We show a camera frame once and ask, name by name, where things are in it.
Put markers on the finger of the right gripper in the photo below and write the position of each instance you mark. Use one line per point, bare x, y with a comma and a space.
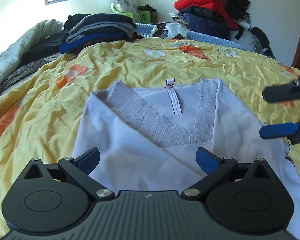
282, 93
289, 130

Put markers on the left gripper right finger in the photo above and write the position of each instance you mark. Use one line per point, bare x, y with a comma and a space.
217, 170

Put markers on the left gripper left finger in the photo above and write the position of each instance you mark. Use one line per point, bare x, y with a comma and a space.
77, 170

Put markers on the light lavender lace-trim shirt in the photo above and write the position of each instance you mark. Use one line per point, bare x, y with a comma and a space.
145, 146

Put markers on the red and dark clothes pile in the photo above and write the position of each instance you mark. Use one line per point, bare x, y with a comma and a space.
226, 19

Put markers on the dark folded clothes pile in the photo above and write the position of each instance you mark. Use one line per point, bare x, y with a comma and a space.
84, 29

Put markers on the yellow floral bed quilt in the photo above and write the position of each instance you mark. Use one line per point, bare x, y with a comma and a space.
40, 116

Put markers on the white printed crumpled blanket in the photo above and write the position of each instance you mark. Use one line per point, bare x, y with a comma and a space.
10, 58

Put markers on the light blue woven basket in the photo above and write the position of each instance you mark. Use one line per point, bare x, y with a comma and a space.
145, 30

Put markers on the green plastic chair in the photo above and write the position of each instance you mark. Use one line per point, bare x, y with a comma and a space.
147, 14

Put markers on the white patterned pillow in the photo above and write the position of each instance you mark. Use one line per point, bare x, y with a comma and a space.
127, 6

